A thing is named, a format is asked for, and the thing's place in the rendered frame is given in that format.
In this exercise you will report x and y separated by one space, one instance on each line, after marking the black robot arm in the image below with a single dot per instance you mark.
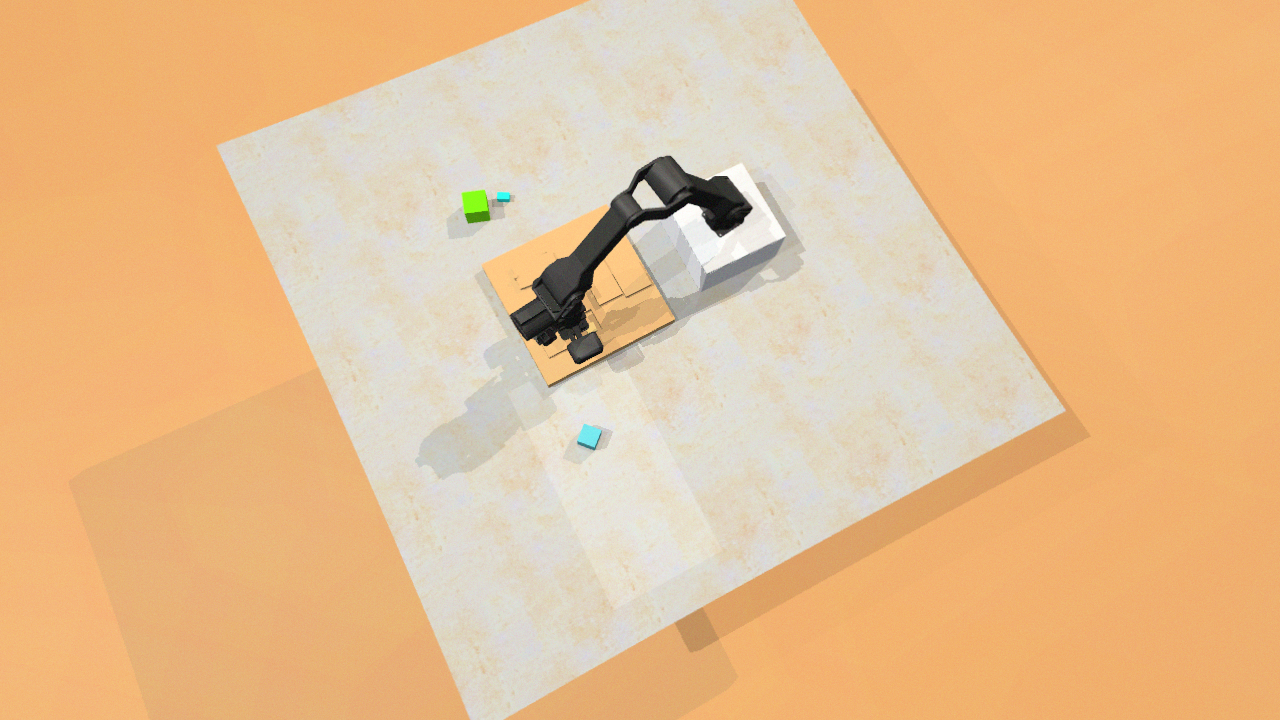
561 287

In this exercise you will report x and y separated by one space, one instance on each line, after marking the green block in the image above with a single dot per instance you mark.
476 206

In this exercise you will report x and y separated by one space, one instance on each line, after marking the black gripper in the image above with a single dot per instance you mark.
584 347

